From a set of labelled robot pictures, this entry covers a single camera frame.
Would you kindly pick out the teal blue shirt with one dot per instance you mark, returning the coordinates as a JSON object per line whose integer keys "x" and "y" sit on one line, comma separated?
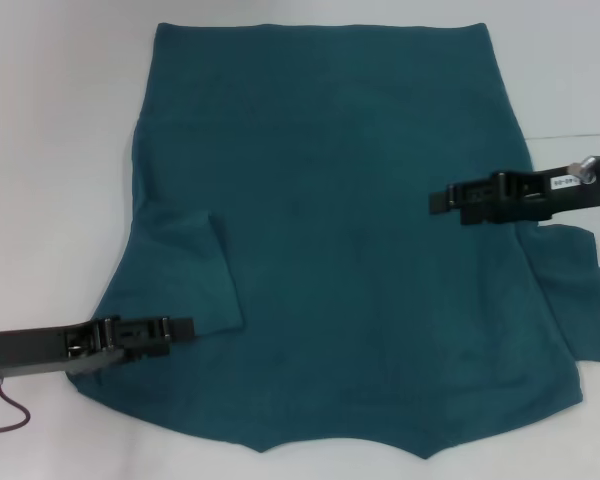
{"x": 330, "y": 250}

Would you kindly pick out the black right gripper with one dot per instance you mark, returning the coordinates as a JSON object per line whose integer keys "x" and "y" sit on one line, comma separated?
{"x": 535, "y": 197}

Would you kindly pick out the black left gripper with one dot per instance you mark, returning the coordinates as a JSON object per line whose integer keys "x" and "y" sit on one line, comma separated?
{"x": 25, "y": 345}

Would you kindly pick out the silver round connector plug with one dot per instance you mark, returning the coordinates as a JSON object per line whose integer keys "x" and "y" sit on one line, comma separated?
{"x": 585, "y": 169}

